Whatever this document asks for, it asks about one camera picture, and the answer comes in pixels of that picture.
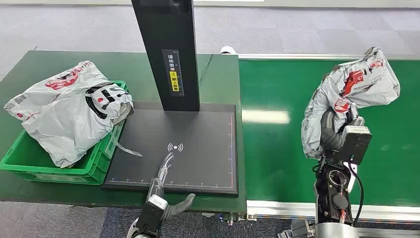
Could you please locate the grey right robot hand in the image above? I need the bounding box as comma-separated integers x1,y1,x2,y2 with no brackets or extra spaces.
320,105,365,134

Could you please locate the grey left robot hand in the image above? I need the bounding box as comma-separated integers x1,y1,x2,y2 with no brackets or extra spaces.
146,152,197,222

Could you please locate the grey red-print package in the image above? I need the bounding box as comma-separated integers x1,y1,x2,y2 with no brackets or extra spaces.
301,47,401,160

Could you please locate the black inbound scanning machine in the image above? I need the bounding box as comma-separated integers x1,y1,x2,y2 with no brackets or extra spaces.
102,0,239,198

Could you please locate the green conveyor belt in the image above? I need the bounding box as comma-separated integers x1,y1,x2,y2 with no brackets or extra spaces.
239,59,420,208

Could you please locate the white black-print package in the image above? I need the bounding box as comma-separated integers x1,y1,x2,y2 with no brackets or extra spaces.
84,82,135,125

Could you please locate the large white red-print package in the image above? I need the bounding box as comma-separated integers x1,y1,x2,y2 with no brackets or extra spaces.
3,60,132,169

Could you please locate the clear plastic strip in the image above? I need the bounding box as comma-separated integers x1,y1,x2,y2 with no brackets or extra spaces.
111,131,143,158

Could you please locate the green plastic crate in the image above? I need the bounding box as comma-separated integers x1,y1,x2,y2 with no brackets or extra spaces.
0,80,129,186

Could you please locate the black yellow ruler label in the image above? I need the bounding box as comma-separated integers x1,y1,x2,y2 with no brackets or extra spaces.
163,49,185,98

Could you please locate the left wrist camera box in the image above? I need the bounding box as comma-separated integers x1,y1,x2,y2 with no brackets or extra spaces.
136,194,169,238

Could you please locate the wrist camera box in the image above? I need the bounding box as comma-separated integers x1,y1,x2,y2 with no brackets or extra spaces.
324,124,373,167
136,194,169,238

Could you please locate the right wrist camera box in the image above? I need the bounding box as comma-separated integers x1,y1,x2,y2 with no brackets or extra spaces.
324,124,373,167

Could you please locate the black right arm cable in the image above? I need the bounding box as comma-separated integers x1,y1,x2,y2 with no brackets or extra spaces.
348,161,365,227

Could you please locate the silver conveyor frame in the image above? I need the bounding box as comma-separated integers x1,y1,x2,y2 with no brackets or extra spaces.
219,46,420,227

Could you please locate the thin black cable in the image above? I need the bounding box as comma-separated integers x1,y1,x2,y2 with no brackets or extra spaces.
198,54,214,84

